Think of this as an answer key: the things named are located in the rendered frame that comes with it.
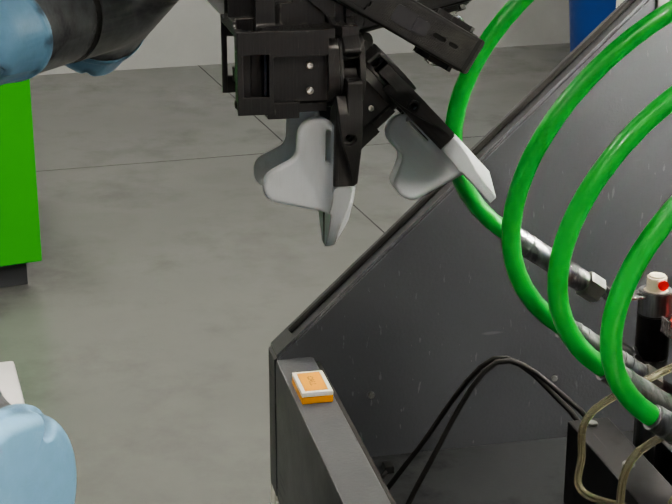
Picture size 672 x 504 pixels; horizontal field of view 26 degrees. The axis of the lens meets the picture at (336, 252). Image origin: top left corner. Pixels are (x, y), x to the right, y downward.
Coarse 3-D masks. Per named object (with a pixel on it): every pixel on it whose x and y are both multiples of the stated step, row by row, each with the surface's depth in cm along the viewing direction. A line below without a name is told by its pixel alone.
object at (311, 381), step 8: (304, 376) 139; (312, 376) 139; (320, 376) 139; (304, 384) 137; (312, 384) 137; (320, 384) 137; (304, 400) 136; (312, 400) 136; (320, 400) 136; (328, 400) 136
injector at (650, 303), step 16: (640, 288) 118; (640, 304) 118; (656, 304) 117; (640, 320) 118; (656, 320) 117; (640, 336) 118; (656, 336) 118; (640, 352) 119; (656, 352) 118; (656, 368) 119; (640, 432) 121
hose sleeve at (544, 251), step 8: (528, 232) 114; (528, 240) 113; (536, 240) 114; (528, 248) 113; (536, 248) 113; (544, 248) 114; (528, 256) 114; (536, 256) 114; (544, 256) 114; (536, 264) 114; (544, 264) 114; (576, 264) 116; (576, 272) 115; (584, 272) 115; (568, 280) 115; (576, 280) 115; (584, 280) 115; (576, 288) 116; (584, 288) 116
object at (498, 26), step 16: (512, 0) 107; (528, 0) 107; (496, 16) 108; (512, 16) 107; (496, 32) 107; (480, 64) 108; (464, 80) 108; (464, 96) 108; (448, 112) 109; (464, 112) 109; (464, 176) 110; (464, 192) 111; (480, 208) 112; (496, 224) 112
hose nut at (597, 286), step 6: (594, 276) 116; (594, 282) 115; (600, 282) 116; (588, 288) 115; (594, 288) 116; (600, 288) 116; (582, 294) 116; (588, 294) 116; (594, 294) 116; (600, 294) 116; (588, 300) 117; (594, 300) 116
